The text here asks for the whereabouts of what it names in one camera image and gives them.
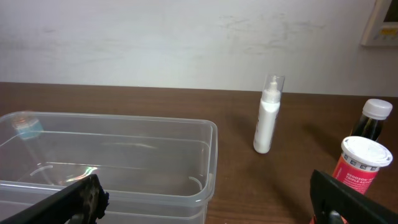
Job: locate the white wall panel device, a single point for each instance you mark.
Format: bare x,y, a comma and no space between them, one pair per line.
381,28

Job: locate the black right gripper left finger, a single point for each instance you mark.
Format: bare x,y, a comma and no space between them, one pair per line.
83,202

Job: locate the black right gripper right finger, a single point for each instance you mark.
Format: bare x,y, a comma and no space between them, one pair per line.
335,202

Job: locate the white dropper bottle clear cap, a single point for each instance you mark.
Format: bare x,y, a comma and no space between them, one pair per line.
268,111

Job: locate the orange tablet tube white cap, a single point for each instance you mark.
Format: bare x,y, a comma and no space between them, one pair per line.
360,161

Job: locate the dark bottle white cap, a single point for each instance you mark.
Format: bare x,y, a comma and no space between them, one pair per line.
371,122

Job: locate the small jar gold lid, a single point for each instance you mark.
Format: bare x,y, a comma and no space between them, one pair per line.
26,125

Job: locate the clear plastic container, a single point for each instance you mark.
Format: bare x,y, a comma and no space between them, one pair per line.
156,170

